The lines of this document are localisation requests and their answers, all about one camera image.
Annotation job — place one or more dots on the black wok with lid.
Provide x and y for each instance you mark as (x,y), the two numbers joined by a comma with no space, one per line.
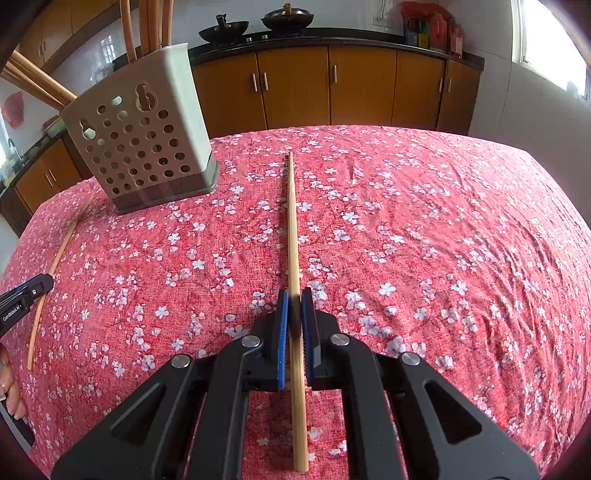
(287,18)

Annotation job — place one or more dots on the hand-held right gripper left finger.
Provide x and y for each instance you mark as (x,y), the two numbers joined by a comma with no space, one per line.
(281,341)

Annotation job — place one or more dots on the beige perforated chopstick holder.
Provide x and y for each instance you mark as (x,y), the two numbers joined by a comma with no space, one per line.
(138,138)

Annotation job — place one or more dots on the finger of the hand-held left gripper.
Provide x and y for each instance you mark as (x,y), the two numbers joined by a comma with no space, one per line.
(23,300)

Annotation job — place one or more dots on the metal faucet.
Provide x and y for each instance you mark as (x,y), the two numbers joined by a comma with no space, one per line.
(14,152)

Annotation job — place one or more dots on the red food packets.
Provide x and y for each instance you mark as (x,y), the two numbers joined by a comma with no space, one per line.
(431,30)

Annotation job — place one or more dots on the red floral tablecloth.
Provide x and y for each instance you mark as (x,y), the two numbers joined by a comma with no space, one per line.
(415,230)

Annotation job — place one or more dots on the bright kitchen window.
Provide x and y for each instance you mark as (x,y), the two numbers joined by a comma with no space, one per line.
(554,41)

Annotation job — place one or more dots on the wooden base cabinets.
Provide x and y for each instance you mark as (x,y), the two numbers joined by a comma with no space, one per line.
(360,87)

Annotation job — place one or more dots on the light bamboo chopstick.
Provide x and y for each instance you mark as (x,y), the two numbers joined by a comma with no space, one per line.
(127,27)
(27,83)
(292,230)
(44,74)
(167,21)
(37,332)
(150,23)

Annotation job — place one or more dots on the black kitchen countertop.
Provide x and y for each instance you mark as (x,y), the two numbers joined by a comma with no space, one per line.
(323,37)

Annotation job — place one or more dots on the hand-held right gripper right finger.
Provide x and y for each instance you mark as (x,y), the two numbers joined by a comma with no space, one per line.
(308,341)

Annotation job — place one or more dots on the white wall socket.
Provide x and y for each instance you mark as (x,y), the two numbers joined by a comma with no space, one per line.
(383,21)

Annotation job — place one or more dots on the person's left hand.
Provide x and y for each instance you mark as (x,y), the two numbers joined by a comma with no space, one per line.
(11,387)

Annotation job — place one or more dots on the red wall decoration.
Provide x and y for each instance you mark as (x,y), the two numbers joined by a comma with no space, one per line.
(13,108)

